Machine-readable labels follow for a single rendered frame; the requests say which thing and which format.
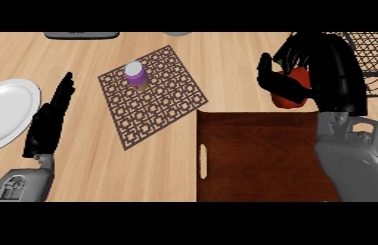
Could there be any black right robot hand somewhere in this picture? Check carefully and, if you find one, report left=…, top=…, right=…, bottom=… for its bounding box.
left=256, top=31, right=371, bottom=117

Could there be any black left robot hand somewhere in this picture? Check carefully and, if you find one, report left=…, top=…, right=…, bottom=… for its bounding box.
left=21, top=71, right=77, bottom=160

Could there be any red bell pepper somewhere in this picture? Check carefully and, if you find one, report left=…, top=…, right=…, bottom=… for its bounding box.
left=269, top=66, right=314, bottom=109

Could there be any dark brown wooden tray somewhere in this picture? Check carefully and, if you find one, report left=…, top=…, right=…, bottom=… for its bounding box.
left=196, top=109, right=343, bottom=203

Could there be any white plate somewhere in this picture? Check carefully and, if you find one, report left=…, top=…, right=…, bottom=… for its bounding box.
left=0, top=78, right=44, bottom=149

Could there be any brown lattice placemat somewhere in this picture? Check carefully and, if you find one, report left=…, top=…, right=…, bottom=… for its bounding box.
left=97, top=44, right=210, bottom=152

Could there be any purple can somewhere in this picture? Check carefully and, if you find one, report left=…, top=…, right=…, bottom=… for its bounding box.
left=123, top=60, right=151, bottom=92

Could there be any dark grey flat appliance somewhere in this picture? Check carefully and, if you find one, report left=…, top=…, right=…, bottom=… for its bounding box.
left=44, top=31, right=122, bottom=40

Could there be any grey round object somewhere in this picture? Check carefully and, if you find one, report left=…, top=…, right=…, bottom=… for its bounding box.
left=163, top=31, right=194, bottom=37

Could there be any black wire tiered basket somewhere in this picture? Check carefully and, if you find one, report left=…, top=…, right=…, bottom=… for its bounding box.
left=323, top=31, right=378, bottom=90

